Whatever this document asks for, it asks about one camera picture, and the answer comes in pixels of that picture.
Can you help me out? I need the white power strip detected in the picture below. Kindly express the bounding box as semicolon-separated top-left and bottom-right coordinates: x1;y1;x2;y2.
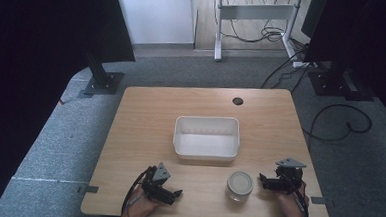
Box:
291;60;319;70

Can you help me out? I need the black curtain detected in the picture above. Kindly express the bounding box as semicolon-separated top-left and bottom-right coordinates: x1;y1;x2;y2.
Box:
295;0;386;130
0;0;140;217

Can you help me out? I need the white plastic bin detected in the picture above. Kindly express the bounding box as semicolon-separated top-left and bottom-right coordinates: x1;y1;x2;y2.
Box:
171;114;242;163

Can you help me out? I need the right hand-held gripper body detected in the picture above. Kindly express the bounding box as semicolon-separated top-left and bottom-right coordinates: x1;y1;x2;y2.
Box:
266;156;309;197

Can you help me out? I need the long black floor cable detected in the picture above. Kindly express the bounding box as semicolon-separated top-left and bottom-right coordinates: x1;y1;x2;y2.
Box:
260;45;310;95

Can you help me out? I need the looped black floor cable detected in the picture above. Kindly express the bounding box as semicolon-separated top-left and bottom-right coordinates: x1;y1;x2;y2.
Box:
300;100;374;153

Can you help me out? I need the black stand with base plate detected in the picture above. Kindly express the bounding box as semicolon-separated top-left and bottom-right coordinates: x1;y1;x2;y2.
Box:
80;46;127;98

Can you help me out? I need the glass jar with pale lid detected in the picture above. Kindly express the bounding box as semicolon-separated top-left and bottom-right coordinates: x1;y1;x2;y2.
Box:
225;169;256;204

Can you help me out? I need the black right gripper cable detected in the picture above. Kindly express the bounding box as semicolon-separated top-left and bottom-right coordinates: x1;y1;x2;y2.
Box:
291;186;313;217

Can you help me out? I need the white desk frame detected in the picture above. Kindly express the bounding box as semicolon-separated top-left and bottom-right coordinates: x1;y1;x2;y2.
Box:
210;0;305;67

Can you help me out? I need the person's left hand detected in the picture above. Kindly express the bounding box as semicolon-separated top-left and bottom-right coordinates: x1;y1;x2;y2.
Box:
118;184;162;217

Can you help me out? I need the grey tape mark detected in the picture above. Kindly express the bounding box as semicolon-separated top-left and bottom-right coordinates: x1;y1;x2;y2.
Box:
76;184;100;196

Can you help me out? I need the bundle of black cables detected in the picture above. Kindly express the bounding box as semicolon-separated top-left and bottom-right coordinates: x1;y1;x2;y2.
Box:
219;0;313;49

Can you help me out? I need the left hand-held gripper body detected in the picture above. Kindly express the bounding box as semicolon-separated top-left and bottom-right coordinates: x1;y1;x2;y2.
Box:
140;161;178;206

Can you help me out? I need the black stand base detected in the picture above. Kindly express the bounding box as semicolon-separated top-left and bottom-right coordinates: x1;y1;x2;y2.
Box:
306;67;377;103

